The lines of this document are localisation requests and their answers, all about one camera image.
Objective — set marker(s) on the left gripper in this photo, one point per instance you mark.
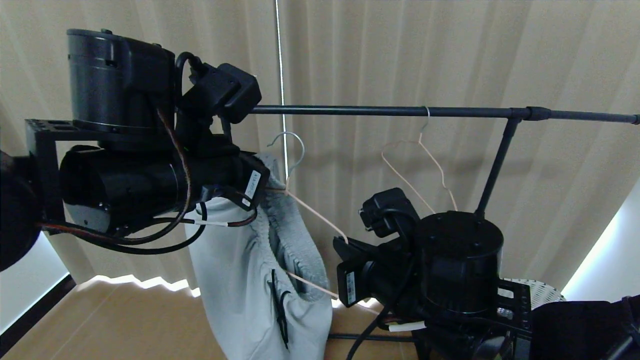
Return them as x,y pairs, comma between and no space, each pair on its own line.
140,190

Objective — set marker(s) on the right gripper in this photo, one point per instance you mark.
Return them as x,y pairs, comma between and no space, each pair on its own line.
390,275

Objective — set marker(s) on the pink clothes hanger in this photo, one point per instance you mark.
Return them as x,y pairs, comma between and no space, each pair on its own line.
426,117
317,216

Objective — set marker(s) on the pale grey shorts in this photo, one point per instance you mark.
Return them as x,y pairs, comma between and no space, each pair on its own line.
235,270

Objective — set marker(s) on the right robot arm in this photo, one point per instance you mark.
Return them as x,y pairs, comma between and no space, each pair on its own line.
460,260

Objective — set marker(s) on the white laundry basket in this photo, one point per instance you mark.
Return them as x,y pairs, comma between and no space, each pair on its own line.
535,292

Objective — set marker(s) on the black clothes rack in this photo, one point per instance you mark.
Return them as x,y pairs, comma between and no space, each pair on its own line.
375,111

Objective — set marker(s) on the beige curtain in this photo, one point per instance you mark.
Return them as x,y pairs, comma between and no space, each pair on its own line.
500,50

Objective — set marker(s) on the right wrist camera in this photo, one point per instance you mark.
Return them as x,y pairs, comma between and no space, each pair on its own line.
390,210

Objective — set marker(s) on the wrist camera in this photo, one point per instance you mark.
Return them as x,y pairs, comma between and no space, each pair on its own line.
225,92
390,210

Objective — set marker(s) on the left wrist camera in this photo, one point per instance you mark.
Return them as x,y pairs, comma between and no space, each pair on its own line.
225,92

